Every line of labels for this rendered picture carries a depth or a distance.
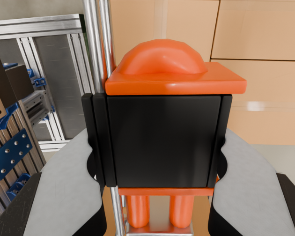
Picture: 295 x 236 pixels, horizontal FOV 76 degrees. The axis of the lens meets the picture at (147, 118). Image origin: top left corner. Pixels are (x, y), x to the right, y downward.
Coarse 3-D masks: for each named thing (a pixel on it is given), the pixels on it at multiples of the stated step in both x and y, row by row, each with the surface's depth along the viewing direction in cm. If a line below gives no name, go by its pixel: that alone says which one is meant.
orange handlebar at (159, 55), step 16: (144, 48) 11; (160, 48) 10; (176, 48) 10; (192, 48) 11; (128, 64) 11; (144, 64) 11; (160, 64) 11; (176, 64) 11; (192, 64) 11; (128, 208) 17; (144, 208) 16; (176, 208) 16; (192, 208) 17; (144, 224) 17; (176, 224) 17
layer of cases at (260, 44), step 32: (128, 0) 66; (160, 0) 66; (192, 0) 66; (224, 0) 66; (256, 0) 66; (288, 0) 65; (128, 32) 71; (160, 32) 71; (192, 32) 71; (224, 32) 70; (256, 32) 70; (288, 32) 70; (224, 64) 76; (256, 64) 75; (288, 64) 75; (256, 96) 81; (288, 96) 81; (256, 128) 88; (288, 128) 88
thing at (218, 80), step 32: (128, 96) 10; (160, 96) 10; (192, 96) 10; (224, 96) 10; (128, 128) 11; (160, 128) 11; (192, 128) 11; (224, 128) 11; (128, 160) 12; (160, 160) 12; (192, 160) 12; (128, 192) 13; (160, 192) 13; (192, 192) 13
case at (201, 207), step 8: (104, 192) 73; (104, 200) 71; (200, 200) 70; (208, 200) 70; (104, 208) 68; (112, 208) 68; (200, 208) 67; (208, 208) 67; (112, 216) 66; (192, 216) 65; (200, 216) 65; (208, 216) 65; (112, 224) 63; (192, 224) 63; (200, 224) 63; (112, 232) 61; (200, 232) 61; (208, 232) 61
